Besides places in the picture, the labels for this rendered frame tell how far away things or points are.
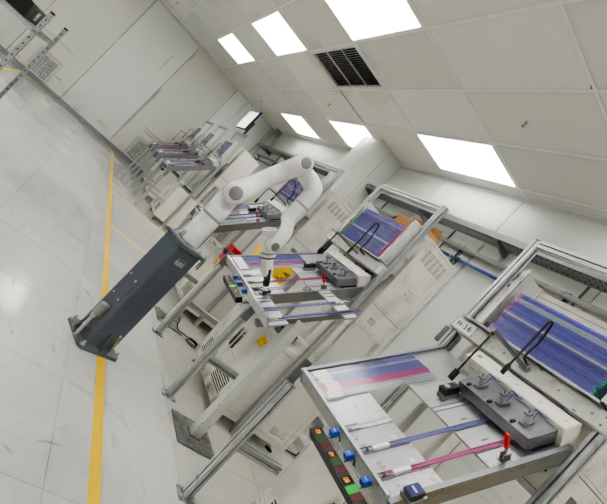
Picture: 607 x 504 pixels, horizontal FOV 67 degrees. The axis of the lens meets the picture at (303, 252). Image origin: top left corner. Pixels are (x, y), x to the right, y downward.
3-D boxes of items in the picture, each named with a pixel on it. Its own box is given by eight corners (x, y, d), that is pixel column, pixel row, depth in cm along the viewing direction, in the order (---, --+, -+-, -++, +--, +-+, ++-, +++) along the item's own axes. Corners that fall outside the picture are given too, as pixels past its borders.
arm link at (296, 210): (315, 215, 239) (276, 258, 239) (304, 208, 253) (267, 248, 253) (304, 204, 235) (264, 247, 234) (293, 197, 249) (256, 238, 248)
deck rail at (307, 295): (252, 305, 256) (252, 295, 254) (251, 304, 258) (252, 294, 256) (363, 296, 282) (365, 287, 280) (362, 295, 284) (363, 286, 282)
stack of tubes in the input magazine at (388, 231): (377, 256, 281) (407, 225, 281) (341, 233, 325) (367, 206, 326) (388, 268, 287) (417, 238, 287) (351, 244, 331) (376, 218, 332)
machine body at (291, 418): (204, 415, 268) (277, 338, 269) (187, 354, 329) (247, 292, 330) (276, 459, 299) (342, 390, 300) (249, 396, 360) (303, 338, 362)
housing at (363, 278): (356, 297, 283) (359, 276, 278) (324, 269, 326) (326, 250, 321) (367, 296, 286) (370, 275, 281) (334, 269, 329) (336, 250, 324)
